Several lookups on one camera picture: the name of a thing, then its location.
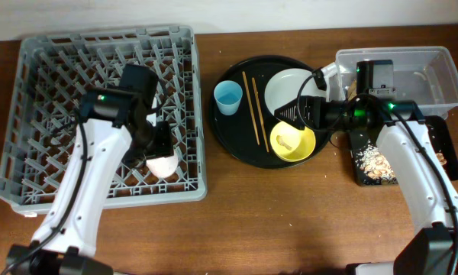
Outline yellow plastic bowl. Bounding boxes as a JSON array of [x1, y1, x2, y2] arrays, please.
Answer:
[[270, 121, 317, 163]]

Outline pink plastic cup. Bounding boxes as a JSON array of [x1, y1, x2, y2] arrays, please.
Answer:
[[146, 113, 179, 179]]

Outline brown coffee stick wrapper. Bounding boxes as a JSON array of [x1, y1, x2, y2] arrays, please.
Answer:
[[347, 80, 357, 100]]

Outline food leftovers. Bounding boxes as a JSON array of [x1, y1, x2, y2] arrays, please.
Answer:
[[355, 144, 396, 185]]

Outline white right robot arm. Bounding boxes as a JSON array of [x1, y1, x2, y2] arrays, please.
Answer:
[[274, 60, 458, 275]]

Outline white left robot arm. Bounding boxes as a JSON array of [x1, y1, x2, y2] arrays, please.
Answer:
[[3, 64, 179, 275]]

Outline grey dishwasher rack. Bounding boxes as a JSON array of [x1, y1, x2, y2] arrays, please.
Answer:
[[0, 26, 208, 217]]

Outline round black tray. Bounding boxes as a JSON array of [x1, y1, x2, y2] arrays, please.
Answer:
[[208, 55, 330, 169]]

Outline grey round plate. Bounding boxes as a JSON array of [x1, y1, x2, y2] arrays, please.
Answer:
[[264, 68, 311, 115]]

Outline right wooden chopstick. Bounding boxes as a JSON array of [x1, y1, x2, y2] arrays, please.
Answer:
[[251, 77, 269, 154]]

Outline wooden chopstick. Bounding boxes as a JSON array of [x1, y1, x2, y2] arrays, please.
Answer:
[[242, 71, 260, 145], [251, 77, 269, 154]]

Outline left wooden chopstick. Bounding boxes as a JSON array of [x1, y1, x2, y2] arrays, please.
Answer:
[[242, 71, 260, 145]]

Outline light blue plastic cup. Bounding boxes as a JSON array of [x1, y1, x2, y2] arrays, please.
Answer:
[[214, 80, 243, 115]]

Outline clear plastic bin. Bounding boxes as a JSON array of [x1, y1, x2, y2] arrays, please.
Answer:
[[335, 46, 458, 119]]

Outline black rectangular tray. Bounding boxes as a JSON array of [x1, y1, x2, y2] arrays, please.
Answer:
[[348, 116, 458, 186]]

